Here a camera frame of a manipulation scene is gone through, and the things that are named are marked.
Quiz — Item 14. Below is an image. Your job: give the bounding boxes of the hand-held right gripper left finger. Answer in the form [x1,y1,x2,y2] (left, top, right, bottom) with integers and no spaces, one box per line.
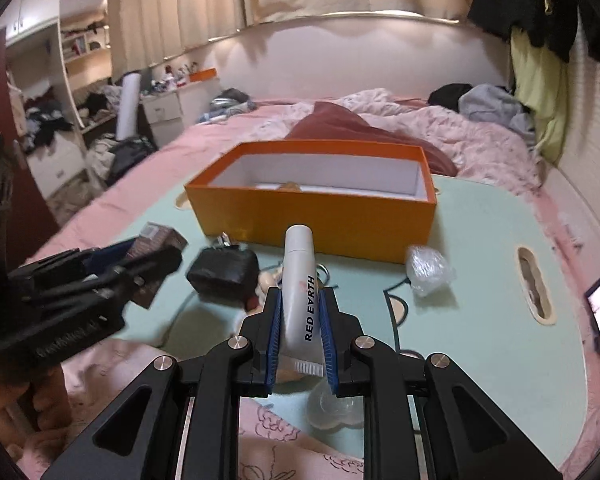
[40,287,283,480]

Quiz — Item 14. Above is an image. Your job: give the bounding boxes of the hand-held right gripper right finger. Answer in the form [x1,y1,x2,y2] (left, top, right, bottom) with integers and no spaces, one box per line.
[320,287,563,480]

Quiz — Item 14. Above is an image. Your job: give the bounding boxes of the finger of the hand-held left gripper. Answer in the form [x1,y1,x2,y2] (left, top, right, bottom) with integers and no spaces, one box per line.
[25,246,183,311]
[7,239,137,286]

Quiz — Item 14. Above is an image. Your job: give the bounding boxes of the brown card box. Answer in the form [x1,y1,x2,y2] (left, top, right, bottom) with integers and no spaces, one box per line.
[130,222,188,308]

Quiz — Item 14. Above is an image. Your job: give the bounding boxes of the white cosmetic tube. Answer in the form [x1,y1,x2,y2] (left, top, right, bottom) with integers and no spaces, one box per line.
[282,225,326,377]

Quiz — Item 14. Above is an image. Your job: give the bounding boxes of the black textured case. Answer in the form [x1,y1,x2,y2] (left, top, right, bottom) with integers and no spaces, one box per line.
[186,246,260,306]

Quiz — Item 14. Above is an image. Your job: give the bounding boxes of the clear plastic wrap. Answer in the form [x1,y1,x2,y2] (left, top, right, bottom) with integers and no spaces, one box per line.
[405,245,457,297]

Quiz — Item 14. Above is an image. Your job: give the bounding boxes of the orange cardboard box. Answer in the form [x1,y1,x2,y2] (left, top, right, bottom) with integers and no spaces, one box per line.
[183,140,438,266]

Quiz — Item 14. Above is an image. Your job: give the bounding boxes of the person's left hand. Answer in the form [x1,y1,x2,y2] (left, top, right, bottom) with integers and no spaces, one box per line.
[0,360,73,466]

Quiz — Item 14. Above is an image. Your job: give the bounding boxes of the black bag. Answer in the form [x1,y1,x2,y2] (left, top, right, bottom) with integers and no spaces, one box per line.
[107,136,157,178]

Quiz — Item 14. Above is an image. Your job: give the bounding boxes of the pink bed sheet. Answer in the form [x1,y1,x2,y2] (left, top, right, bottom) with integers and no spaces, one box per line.
[25,97,600,281]

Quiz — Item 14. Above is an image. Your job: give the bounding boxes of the pile of dark clothes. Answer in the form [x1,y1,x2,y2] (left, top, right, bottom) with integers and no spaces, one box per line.
[22,97,78,153]

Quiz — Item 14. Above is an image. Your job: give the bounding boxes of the white rolled mat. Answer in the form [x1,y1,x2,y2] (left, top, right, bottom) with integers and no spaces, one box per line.
[116,74,143,141]

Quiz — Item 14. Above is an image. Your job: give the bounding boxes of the mint cartoon lap table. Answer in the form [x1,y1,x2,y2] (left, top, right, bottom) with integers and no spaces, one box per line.
[22,175,600,466]

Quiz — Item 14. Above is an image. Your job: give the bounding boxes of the white nightstand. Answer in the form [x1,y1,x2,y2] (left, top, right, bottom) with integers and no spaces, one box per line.
[141,82,221,133]

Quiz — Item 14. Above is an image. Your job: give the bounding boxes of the blue striped cloth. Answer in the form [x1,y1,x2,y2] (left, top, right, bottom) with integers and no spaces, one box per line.
[197,88,256,123]

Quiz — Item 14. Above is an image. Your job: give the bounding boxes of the cluster of small bottles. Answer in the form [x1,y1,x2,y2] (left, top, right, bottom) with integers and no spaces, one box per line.
[150,64,191,93]

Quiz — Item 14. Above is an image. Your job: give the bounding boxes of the maroon fleece blanket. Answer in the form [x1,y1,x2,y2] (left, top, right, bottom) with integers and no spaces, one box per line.
[282,101,458,178]

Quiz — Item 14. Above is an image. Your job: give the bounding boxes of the white shelf cabinet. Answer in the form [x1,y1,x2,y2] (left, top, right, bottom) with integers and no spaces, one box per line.
[5,0,116,221]

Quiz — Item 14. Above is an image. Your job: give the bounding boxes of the pink floral quilt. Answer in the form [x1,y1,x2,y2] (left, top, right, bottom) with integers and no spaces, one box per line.
[17,88,548,480]

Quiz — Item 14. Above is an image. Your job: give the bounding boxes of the cream curtains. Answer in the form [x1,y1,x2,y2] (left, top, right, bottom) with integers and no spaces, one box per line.
[107,0,481,68]

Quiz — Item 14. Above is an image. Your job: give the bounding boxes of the black garment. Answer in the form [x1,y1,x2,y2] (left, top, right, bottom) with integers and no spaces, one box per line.
[427,82,476,108]

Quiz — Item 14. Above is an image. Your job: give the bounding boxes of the white curved headboard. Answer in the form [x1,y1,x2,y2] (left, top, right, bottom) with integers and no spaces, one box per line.
[215,12,513,106]

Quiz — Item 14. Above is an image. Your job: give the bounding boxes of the grey garment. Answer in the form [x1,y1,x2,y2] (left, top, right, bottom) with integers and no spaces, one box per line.
[458,84,538,146]

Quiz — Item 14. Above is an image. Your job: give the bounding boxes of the yellow-green garment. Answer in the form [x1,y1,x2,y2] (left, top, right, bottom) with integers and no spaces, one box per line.
[510,27,571,166]

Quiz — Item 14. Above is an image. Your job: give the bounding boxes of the black hanging clothes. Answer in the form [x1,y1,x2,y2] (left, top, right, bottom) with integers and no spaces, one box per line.
[467,0,600,68]

